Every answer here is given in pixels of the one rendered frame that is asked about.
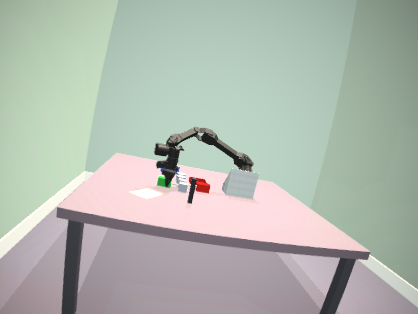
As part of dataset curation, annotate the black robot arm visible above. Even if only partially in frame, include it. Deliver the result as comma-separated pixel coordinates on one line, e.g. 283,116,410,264
155,127,254,172

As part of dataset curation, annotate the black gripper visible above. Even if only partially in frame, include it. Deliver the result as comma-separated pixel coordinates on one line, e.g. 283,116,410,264
161,157,178,187

